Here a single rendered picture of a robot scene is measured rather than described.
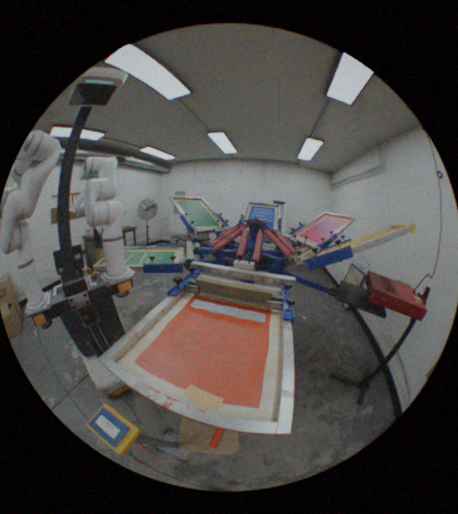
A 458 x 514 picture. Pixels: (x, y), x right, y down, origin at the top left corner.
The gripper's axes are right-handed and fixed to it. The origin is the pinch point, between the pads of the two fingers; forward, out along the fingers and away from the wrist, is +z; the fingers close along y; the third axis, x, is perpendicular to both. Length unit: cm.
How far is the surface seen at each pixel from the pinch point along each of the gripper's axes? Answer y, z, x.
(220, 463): -73, 145, 44
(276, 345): -80, 59, -27
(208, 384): -72, 51, 0
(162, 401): -71, 45, 14
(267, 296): -68, 50, -47
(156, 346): -50, 44, 2
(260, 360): -78, 57, -18
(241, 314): -59, 54, -36
